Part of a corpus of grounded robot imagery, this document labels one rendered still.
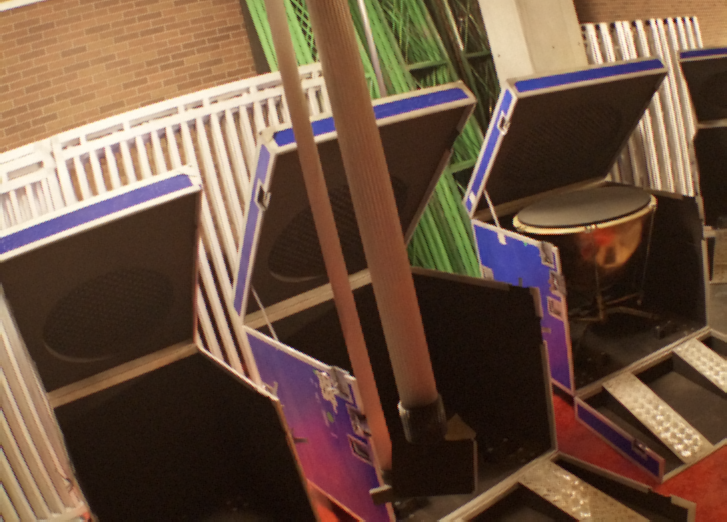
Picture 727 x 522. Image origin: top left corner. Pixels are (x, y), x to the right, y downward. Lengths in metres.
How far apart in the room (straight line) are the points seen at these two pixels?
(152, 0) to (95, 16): 0.49
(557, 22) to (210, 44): 2.62
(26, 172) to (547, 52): 3.31
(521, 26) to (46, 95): 3.31
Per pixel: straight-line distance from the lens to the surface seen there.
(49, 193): 3.76
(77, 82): 5.01
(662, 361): 3.82
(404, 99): 2.56
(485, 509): 2.87
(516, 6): 4.42
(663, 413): 3.39
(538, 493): 2.87
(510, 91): 3.22
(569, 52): 4.76
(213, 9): 5.46
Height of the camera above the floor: 1.87
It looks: 13 degrees down
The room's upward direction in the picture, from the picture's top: 13 degrees counter-clockwise
